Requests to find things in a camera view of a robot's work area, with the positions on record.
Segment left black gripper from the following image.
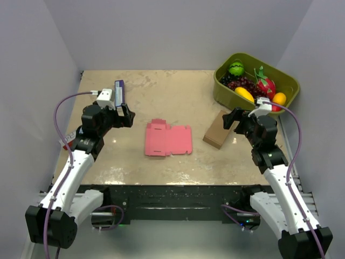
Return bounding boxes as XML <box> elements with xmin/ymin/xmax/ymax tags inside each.
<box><xmin>98</xmin><ymin>103</ymin><xmax>135</xmax><ymax>137</ymax></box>

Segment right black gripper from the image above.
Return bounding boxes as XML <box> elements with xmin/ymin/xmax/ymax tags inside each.
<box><xmin>222</xmin><ymin>107</ymin><xmax>259</xmax><ymax>148</ymax></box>

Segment pink paper box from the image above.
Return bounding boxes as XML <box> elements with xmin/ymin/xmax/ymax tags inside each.
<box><xmin>144</xmin><ymin>119</ymin><xmax>192</xmax><ymax>157</ymax></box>

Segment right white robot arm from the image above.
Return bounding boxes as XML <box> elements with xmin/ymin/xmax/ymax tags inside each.
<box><xmin>222</xmin><ymin>108</ymin><xmax>333</xmax><ymax>258</ymax></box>

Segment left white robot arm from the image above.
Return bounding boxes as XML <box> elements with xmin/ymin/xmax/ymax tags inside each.
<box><xmin>25</xmin><ymin>103</ymin><xmax>135</xmax><ymax>249</ymax></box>

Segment brown cardboard box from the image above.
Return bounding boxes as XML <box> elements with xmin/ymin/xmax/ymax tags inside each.
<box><xmin>203</xmin><ymin>110</ymin><xmax>238</xmax><ymax>149</ymax></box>

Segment purple toothpaste box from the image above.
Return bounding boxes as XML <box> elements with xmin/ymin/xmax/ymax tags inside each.
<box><xmin>114</xmin><ymin>80</ymin><xmax>125</xmax><ymax>109</ymax></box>

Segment red white toothpaste box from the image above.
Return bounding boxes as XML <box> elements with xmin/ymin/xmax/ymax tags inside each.
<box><xmin>59</xmin><ymin>126</ymin><xmax>83</xmax><ymax>151</ymax></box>

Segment yellow toy mango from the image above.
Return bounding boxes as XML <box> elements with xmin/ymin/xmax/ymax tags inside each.
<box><xmin>234</xmin><ymin>87</ymin><xmax>254</xmax><ymax>103</ymax></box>

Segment dark purple toy grapes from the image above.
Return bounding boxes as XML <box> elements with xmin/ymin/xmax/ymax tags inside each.
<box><xmin>220</xmin><ymin>74</ymin><xmax>268</xmax><ymax>99</ymax></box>

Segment red toy apple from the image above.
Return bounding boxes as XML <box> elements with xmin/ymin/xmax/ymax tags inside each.
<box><xmin>272</xmin><ymin>105</ymin><xmax>281</xmax><ymax>112</ymax></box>

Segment red toy dragon fruit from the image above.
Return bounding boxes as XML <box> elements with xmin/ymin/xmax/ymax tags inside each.
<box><xmin>254</xmin><ymin>66</ymin><xmax>276</xmax><ymax>100</ymax></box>

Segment green toy watermelon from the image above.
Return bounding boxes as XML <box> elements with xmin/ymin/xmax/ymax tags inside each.
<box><xmin>228</xmin><ymin>62</ymin><xmax>245</xmax><ymax>76</ymax></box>

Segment orange toy lemon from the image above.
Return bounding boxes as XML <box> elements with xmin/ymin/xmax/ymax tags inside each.
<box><xmin>272</xmin><ymin>92</ymin><xmax>287</xmax><ymax>106</ymax></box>

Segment olive green plastic bin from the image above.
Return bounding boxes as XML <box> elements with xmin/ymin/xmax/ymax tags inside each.
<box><xmin>213</xmin><ymin>53</ymin><xmax>300</xmax><ymax>111</ymax></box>

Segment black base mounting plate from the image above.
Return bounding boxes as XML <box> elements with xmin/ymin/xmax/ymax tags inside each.
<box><xmin>77</xmin><ymin>185</ymin><xmax>273</xmax><ymax>226</ymax></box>

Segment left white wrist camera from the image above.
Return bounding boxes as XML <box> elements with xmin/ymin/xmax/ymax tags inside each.
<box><xmin>96</xmin><ymin>88</ymin><xmax>116</xmax><ymax>110</ymax></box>

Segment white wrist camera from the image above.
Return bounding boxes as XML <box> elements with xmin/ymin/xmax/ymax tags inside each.
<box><xmin>96</xmin><ymin>88</ymin><xmax>116</xmax><ymax>110</ymax></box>
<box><xmin>248</xmin><ymin>97</ymin><xmax>272</xmax><ymax>117</ymax></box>

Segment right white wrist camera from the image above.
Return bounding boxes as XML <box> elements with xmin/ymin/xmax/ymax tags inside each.
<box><xmin>248</xmin><ymin>97</ymin><xmax>272</xmax><ymax>117</ymax></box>

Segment aluminium frame rail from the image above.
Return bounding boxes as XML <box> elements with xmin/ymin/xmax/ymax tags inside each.
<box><xmin>278</xmin><ymin>116</ymin><xmax>319</xmax><ymax>219</ymax></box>

